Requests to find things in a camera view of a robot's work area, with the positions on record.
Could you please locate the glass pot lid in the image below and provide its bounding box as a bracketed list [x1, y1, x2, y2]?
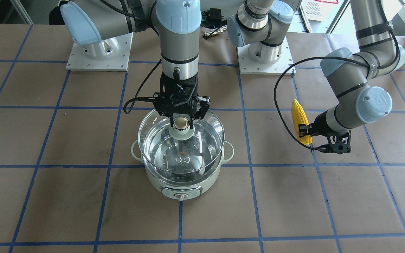
[138, 110, 225, 174]

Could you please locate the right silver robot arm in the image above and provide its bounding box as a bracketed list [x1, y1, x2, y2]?
[49, 0, 210, 129]

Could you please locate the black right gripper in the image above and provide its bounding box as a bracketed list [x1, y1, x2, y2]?
[153, 73, 210, 129]

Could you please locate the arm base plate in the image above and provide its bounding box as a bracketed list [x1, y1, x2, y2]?
[237, 37, 294, 75]
[66, 33, 133, 72]

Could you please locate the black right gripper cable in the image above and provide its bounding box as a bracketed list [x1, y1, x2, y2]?
[123, 58, 163, 115]

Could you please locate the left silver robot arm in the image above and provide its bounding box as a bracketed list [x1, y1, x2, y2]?
[227, 0, 405, 154]

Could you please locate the yellow corn cob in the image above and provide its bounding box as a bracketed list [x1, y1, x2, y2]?
[291, 99, 313, 145]

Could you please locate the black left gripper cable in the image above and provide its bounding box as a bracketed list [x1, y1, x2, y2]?
[274, 21, 400, 151]

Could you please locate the pale green electric pot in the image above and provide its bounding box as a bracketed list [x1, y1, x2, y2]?
[145, 151, 233, 201]

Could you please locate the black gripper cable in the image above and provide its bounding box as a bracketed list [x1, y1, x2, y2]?
[123, 58, 163, 115]
[274, 21, 400, 151]

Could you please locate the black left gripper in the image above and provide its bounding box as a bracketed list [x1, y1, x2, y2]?
[298, 122, 351, 154]

